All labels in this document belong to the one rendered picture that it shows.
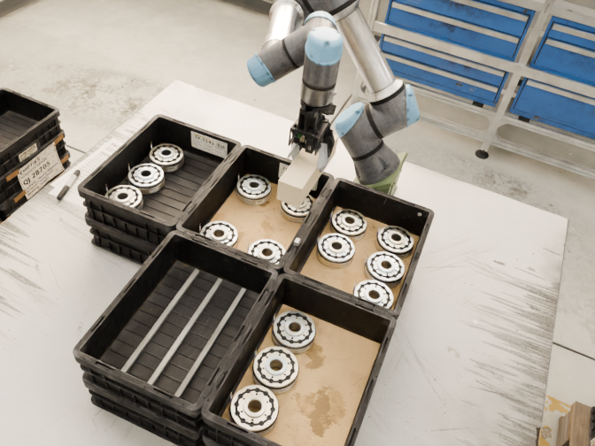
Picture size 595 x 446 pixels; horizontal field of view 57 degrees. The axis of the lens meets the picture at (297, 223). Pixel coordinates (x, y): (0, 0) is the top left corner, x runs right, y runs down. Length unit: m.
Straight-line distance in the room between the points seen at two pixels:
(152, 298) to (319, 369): 0.44
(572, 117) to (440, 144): 0.72
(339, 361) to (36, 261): 0.91
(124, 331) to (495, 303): 1.05
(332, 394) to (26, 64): 3.17
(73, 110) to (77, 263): 1.91
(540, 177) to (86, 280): 2.65
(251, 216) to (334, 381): 0.55
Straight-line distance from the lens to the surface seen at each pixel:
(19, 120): 2.62
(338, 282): 1.47
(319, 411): 1.28
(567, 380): 2.63
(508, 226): 2.00
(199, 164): 1.77
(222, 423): 1.14
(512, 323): 1.73
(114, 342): 1.37
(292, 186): 1.30
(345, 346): 1.37
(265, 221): 1.59
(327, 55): 1.17
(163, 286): 1.45
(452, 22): 3.16
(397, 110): 1.70
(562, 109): 3.31
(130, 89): 3.63
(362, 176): 1.80
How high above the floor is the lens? 1.98
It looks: 46 degrees down
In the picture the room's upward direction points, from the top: 9 degrees clockwise
